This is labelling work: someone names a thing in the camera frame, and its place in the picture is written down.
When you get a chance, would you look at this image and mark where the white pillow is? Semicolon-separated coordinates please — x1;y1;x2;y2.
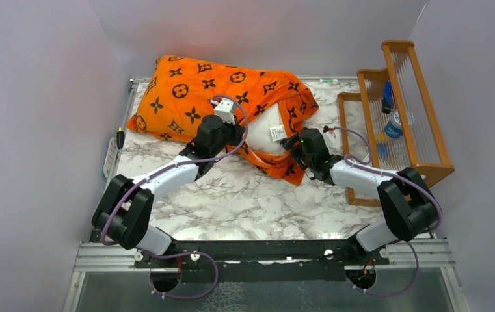
247;103;289;155

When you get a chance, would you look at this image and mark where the orange patterned pillowcase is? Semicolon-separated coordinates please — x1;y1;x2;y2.
126;55;319;187

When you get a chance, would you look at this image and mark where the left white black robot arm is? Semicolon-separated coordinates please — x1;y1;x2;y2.
92;115;249;267

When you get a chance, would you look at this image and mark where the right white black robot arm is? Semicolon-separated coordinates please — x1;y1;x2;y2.
280;128;442;265

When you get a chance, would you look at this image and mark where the yellow blue small item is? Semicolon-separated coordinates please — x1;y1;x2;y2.
375;133;390;158

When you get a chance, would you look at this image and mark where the wooden tiered rack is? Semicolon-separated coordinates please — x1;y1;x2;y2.
338;40;455;187

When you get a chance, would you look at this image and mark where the blue white tape roll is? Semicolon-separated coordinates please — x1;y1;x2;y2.
384;111;403;138

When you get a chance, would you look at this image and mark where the white power strip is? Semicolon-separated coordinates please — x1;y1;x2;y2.
102;136;119;179

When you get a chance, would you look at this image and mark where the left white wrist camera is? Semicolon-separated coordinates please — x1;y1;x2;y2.
211;97;236;125

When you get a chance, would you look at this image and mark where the aluminium table frame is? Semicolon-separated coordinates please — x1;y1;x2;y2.
62;77;472;312

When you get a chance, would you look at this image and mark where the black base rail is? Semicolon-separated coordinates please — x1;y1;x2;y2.
134;239;389;283

